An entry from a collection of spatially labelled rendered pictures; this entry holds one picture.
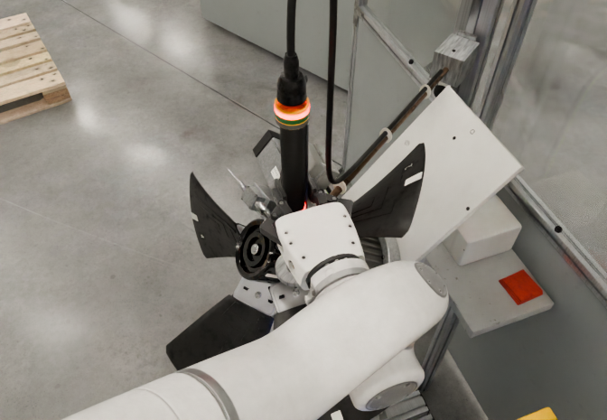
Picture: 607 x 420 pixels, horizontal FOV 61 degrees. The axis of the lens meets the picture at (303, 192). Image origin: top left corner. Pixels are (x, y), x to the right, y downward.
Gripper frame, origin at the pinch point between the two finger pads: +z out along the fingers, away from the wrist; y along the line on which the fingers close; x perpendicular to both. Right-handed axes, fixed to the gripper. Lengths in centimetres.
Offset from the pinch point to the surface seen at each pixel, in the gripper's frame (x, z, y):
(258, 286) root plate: -34.0, 7.1, -5.6
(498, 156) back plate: -11.7, 5.3, 42.0
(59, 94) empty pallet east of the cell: -140, 246, -70
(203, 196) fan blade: -32.8, 33.6, -10.8
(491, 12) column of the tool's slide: -2, 37, 58
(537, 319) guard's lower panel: -76, -4, 70
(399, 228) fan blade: -3.3, -9.2, 12.8
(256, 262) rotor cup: -24.8, 6.7, -5.6
